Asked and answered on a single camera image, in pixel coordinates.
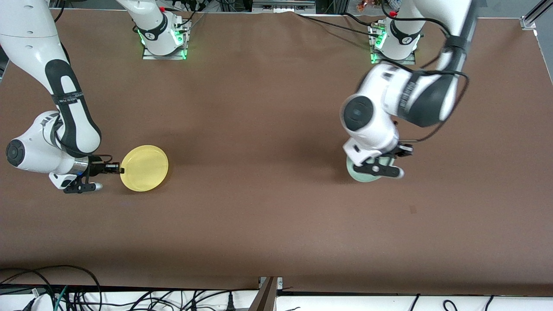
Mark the metal bracket with ports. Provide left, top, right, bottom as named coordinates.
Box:
left=251, top=0, right=316, bottom=12

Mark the aluminium profile strut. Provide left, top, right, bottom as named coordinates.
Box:
left=248, top=276, right=284, bottom=311

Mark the green cable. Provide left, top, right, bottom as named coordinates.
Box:
left=54, top=285, right=70, bottom=311

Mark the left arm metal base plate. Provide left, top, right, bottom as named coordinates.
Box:
left=369, top=23, right=416, bottom=66

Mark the yellow round plate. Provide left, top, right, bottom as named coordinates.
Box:
left=120, top=145, right=169, bottom=192

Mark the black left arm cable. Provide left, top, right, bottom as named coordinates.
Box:
left=380, top=0, right=471, bottom=143

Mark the pale green round plate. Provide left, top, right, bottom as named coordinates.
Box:
left=346, top=153, right=396, bottom=183

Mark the large looped black cable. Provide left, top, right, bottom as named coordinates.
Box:
left=0, top=264, right=102, bottom=311

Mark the black cable across table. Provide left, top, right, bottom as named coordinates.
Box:
left=296, top=12, right=381, bottom=38

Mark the aluminium corner profile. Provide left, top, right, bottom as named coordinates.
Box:
left=520, top=0, right=553, bottom=30

